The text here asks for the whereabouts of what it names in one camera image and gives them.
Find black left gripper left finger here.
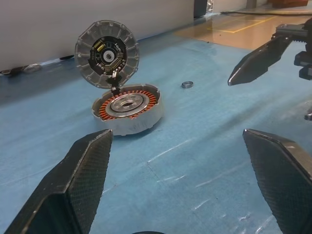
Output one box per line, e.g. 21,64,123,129
4,128,114,234

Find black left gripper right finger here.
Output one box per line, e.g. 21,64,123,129
242,128,312,234

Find silver motor base copper windings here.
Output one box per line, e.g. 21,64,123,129
92,83,163,137

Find round toothed motor disc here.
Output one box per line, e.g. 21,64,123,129
74,20,139,90

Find dark grey panel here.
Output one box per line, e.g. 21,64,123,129
194,0,215,18

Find blue plastic table sheet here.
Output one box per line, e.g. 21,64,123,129
0,12,312,234

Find white foam board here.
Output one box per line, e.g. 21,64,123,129
0,0,195,71

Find aluminium profile post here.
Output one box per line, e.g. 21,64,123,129
245,0,257,13

